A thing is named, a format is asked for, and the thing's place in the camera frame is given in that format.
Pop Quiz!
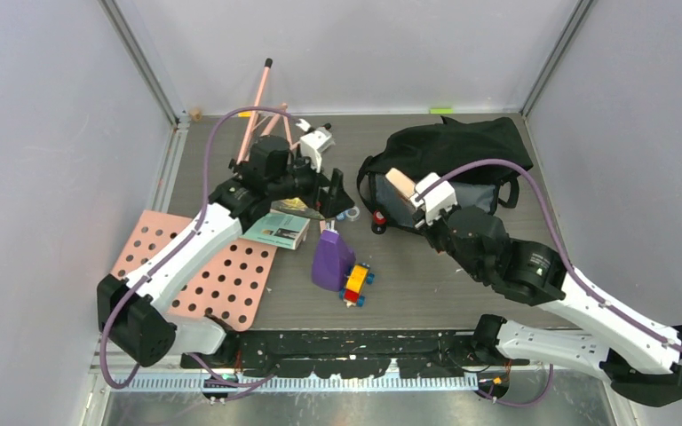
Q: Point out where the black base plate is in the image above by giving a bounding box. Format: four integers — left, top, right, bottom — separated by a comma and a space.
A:
181, 329, 509, 379

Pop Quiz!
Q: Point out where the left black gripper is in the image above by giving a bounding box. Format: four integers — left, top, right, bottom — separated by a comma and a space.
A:
268, 147, 354, 218

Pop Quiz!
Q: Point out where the clear tape roll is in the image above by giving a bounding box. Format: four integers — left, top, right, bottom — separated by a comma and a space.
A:
344, 207, 361, 222

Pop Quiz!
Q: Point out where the colourful toy block car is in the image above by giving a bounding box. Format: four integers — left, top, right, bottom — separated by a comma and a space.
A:
338, 264, 375, 307

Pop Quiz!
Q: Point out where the aluminium frame rail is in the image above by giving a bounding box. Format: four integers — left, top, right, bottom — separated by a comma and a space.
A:
82, 359, 638, 425

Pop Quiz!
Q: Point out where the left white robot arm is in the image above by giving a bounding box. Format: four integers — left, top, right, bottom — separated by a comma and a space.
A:
97, 128, 354, 367

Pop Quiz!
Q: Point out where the orange book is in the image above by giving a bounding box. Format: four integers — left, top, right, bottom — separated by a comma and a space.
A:
385, 168, 416, 214

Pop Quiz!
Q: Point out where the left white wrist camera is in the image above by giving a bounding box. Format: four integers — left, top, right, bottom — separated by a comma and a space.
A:
298, 126, 335, 172

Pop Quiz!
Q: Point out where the pink perforated stand board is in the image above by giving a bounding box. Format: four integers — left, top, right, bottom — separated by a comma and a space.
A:
111, 210, 277, 332

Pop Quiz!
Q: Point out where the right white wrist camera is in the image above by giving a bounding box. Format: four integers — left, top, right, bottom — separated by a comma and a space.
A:
409, 172, 457, 229

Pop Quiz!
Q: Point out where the dark green book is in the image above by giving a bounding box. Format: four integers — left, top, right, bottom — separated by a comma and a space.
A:
271, 198, 325, 220

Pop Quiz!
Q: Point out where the black backpack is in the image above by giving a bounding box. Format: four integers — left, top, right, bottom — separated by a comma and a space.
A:
356, 116, 534, 233

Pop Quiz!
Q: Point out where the red cap black bottle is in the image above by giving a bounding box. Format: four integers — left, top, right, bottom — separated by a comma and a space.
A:
371, 210, 387, 235

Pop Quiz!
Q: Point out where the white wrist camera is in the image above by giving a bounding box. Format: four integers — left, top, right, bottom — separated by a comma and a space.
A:
409, 172, 457, 229
298, 126, 335, 172

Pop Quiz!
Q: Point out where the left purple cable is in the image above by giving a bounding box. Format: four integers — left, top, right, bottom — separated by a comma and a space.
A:
98, 106, 313, 404

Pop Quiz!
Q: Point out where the purple cable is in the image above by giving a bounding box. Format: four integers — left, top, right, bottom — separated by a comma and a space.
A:
98, 106, 313, 404
414, 158, 682, 410

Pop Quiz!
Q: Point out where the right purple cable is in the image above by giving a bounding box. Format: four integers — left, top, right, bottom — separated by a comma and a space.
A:
414, 158, 682, 410

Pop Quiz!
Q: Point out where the pink tripod stand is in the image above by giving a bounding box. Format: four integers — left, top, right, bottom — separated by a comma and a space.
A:
234, 58, 321, 164

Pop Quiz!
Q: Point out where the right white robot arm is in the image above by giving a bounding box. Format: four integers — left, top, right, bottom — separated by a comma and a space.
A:
414, 207, 682, 407

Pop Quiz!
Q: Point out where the teal book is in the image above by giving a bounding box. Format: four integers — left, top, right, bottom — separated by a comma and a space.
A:
242, 211, 311, 250

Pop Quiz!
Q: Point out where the purple stapler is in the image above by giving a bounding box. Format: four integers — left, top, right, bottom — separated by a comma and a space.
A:
311, 229, 356, 292

